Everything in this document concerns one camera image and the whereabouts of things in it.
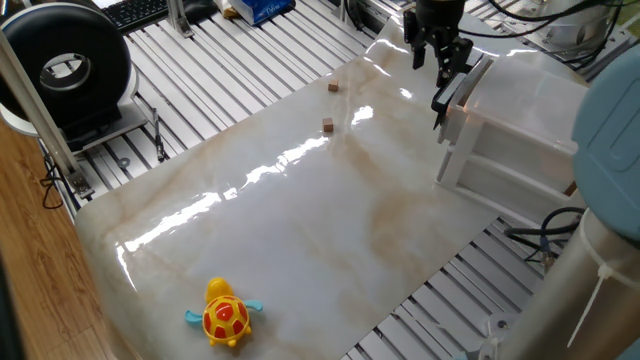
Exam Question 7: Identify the black hand tool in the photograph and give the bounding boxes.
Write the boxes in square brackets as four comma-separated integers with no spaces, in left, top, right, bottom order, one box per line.
[151,107,167,163]

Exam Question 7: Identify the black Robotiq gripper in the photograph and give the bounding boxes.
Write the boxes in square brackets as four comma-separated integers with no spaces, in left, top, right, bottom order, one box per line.
[402,0,474,89]

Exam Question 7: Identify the black cable bundle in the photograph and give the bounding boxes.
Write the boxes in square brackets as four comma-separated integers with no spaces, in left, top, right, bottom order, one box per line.
[459,0,640,69]

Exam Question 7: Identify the blue plastic package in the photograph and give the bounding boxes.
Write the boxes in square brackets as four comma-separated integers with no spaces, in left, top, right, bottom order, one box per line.
[227,0,297,27]

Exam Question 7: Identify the thin black cable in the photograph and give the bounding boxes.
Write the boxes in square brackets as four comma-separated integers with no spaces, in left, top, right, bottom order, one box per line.
[38,152,65,210]

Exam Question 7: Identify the long aluminium profile post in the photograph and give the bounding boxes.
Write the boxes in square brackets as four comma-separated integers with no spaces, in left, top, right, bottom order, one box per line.
[0,29,96,200]

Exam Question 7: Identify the white zip tie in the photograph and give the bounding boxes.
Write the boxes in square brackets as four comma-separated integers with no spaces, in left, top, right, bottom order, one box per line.
[567,214,632,349]

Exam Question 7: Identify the black ring-shaped device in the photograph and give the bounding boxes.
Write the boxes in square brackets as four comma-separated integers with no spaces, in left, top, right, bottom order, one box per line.
[0,2,149,154]

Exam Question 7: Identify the white plastic drawer cabinet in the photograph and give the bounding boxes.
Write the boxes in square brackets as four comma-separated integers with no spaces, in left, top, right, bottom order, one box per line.
[434,52,591,229]

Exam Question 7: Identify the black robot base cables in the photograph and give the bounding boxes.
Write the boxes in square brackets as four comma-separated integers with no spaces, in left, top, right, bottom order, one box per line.
[503,206,586,265]

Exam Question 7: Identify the black pouch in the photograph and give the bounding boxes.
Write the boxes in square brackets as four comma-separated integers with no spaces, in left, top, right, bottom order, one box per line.
[182,0,220,25]

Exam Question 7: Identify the yellow orange turtle toy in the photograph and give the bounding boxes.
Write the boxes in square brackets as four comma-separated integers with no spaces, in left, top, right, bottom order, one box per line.
[184,277,264,348]

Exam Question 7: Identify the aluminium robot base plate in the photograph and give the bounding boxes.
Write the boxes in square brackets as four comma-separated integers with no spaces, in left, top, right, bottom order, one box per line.
[477,312,524,360]

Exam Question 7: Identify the short aluminium profile post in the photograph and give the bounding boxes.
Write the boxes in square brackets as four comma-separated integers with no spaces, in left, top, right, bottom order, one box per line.
[166,0,195,39]

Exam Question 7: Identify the black computer keyboard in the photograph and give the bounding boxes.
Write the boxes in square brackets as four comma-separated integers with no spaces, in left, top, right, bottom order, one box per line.
[102,0,171,35]

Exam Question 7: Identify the marble pattern table board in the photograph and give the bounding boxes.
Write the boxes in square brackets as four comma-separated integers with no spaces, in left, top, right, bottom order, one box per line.
[74,14,589,360]

